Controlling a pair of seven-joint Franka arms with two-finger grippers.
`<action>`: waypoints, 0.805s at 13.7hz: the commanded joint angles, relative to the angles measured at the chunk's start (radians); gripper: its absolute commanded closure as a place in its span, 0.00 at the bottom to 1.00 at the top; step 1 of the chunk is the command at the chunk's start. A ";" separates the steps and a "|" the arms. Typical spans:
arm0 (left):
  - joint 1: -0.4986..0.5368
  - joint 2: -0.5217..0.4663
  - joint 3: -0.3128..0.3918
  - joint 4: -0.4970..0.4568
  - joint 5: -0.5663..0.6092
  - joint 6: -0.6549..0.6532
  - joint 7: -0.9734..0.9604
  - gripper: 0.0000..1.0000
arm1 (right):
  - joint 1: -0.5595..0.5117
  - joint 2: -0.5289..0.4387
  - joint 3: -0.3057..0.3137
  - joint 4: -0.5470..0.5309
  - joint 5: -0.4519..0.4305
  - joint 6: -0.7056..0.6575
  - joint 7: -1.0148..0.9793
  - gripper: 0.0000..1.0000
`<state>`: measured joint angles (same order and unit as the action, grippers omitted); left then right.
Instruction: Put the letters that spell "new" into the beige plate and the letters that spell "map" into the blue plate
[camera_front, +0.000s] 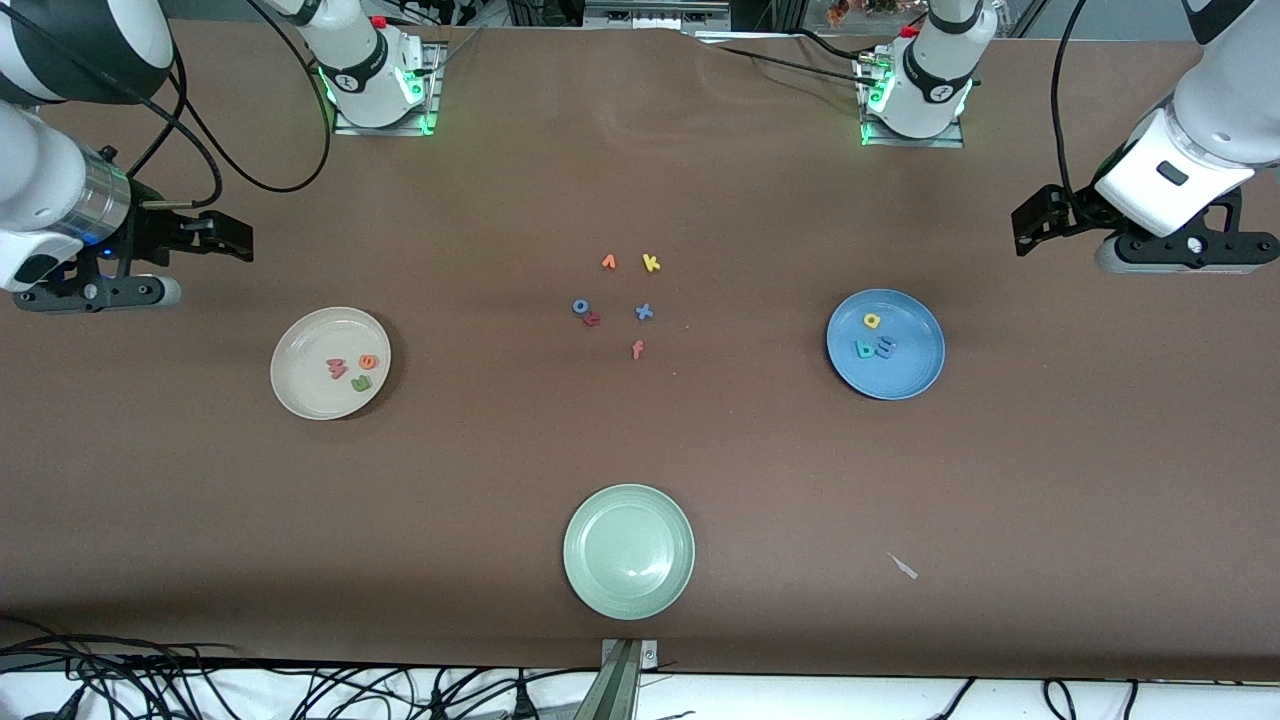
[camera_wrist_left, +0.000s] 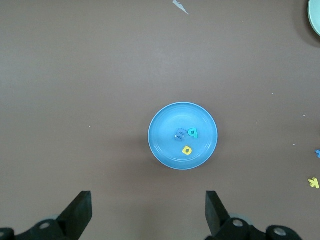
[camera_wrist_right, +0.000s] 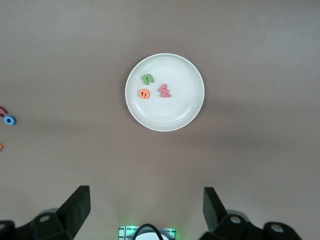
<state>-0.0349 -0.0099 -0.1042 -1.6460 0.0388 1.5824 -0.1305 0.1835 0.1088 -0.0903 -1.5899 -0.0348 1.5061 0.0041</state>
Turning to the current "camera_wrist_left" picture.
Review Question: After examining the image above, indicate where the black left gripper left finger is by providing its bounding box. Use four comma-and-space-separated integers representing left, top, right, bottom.
0, 191, 93, 240

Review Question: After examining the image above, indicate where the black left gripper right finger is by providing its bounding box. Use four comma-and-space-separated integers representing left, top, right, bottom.
204, 191, 305, 240

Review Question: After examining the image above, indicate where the blue foam letter m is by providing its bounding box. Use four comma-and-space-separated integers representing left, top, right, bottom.
174, 127, 188, 142

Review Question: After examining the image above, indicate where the yellow foam letter k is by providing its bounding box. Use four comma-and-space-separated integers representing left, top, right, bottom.
307, 177, 320, 190

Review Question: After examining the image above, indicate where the blue round plate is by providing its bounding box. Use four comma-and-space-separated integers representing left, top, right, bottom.
147, 101, 219, 172

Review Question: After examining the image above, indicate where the brown table cover sheet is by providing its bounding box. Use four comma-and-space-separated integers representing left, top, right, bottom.
0, 0, 320, 240

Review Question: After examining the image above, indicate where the white paper scrap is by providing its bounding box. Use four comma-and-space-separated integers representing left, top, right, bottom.
172, 0, 190, 15

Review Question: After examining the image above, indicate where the pale green round plate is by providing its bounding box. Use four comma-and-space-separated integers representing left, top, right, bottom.
307, 0, 320, 36

